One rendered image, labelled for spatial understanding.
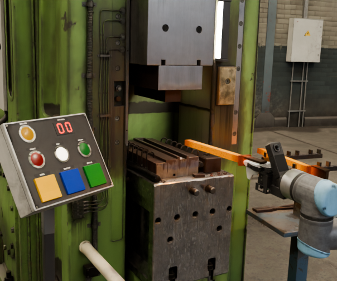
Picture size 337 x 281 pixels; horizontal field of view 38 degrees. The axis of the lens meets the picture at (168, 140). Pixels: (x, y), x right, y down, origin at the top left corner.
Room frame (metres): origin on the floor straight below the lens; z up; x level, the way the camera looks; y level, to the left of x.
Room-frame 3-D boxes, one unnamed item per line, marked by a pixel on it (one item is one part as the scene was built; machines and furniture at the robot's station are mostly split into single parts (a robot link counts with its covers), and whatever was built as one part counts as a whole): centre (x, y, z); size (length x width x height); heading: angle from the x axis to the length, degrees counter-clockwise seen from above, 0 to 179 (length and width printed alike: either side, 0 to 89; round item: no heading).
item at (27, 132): (1.46, 0.43, 1.16); 0.05 x 0.03 x 0.04; 119
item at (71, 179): (1.49, 0.30, 1.01); 0.07 x 0.05 x 0.07; 144
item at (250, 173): (1.52, -0.27, 1.05); 0.09 x 0.03 x 0.06; 32
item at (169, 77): (2.09, 0.06, 1.32); 0.42 x 0.20 x 0.10; 29
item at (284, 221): (2.04, -0.60, 0.71); 0.40 x 0.30 x 0.02; 112
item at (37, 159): (1.44, 0.40, 1.09); 0.05 x 0.03 x 0.04; 119
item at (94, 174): (1.57, 0.25, 1.01); 0.07 x 0.05 x 0.07; 144
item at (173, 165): (2.09, 0.06, 0.96); 0.42 x 0.20 x 0.09; 29
